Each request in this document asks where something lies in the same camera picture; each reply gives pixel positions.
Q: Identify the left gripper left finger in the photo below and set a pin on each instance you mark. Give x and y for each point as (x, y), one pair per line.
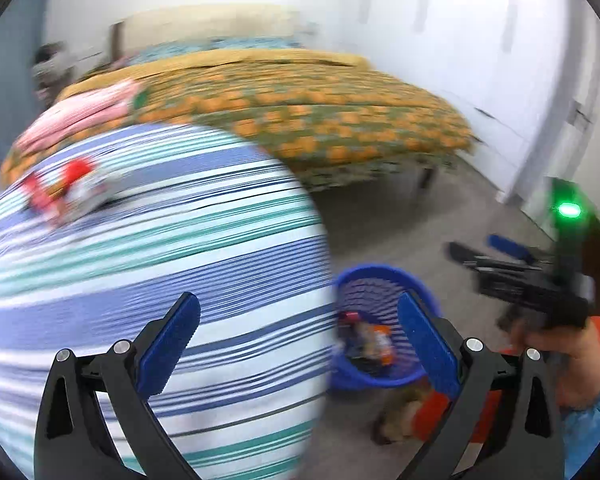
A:
(72, 440)

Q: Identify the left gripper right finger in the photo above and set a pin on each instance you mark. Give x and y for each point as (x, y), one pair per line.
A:
(525, 437)

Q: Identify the long red snack wrapper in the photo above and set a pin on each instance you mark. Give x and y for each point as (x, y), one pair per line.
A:
(82, 188)

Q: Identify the blue plastic trash basket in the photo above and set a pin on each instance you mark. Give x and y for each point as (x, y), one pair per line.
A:
(373, 351)

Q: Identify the right hand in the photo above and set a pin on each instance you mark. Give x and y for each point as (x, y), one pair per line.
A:
(577, 378)

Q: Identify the dark wooden bed leg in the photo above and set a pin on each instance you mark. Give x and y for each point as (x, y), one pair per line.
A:
(427, 177)

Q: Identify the blue green striped blanket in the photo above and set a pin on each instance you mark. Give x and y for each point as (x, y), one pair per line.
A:
(201, 211)

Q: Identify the white wardrobe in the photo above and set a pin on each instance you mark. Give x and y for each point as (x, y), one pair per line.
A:
(510, 67)

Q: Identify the black white floral bedsheet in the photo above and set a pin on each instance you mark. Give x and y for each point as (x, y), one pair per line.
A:
(320, 179)

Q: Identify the pink folded cloth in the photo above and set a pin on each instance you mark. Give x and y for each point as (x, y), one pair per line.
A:
(78, 113)

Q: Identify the orange floral green quilt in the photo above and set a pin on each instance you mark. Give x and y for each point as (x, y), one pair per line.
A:
(311, 109)

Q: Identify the pile of clothes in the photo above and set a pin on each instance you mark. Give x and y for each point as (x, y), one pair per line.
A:
(52, 68)

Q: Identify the teal patterned pillow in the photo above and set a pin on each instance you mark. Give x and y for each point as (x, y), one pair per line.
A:
(171, 49)

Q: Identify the cream padded headboard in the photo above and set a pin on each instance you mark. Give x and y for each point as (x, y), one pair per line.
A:
(201, 22)

